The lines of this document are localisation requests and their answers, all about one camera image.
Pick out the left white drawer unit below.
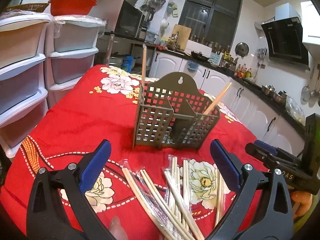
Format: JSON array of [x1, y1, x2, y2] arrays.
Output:
[[1, 11, 50, 159]]

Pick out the chopstick pair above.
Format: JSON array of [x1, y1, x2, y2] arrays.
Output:
[[163, 170, 204, 240], [140, 170, 195, 240], [167, 155, 191, 230], [120, 159, 177, 239], [214, 172, 225, 227]]

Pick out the chopsticks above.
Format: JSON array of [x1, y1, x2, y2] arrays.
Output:
[[203, 82, 232, 115], [141, 44, 147, 89]]

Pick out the white drawer unit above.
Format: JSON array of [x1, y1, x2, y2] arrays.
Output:
[[1, 11, 50, 159], [44, 15, 106, 108]]

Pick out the olive perforated utensil holder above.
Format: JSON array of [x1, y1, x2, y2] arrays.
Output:
[[133, 72, 220, 150]]

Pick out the silver microwave oven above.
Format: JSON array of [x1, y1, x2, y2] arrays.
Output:
[[88, 0, 142, 38]]

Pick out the hanging pot lid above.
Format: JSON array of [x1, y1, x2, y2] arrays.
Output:
[[235, 42, 249, 59]]

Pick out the right hand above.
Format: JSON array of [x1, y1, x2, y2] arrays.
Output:
[[287, 185, 317, 221]]

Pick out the red plastic basin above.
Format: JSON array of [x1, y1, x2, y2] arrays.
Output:
[[48, 0, 97, 16]]

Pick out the dark kitchen window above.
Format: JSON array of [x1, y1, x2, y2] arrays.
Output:
[[178, 0, 242, 49]]

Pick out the woven brown basket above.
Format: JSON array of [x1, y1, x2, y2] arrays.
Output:
[[4, 3, 49, 12]]

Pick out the black range hood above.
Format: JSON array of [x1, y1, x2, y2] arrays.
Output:
[[261, 17, 309, 68]]

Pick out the black wok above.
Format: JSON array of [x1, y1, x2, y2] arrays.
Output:
[[191, 51, 211, 62]]

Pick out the right white drawer unit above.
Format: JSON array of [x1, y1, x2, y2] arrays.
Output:
[[44, 15, 106, 108]]

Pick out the white kitchen cabinets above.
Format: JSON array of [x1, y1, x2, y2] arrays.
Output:
[[149, 51, 306, 157]]

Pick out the red floral tablecloth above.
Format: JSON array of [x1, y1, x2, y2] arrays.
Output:
[[0, 64, 270, 240]]

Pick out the blue bottle on shelf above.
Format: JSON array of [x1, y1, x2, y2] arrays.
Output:
[[121, 55, 134, 73]]

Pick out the wooden cutting board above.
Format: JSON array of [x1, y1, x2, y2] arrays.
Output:
[[171, 24, 191, 51]]

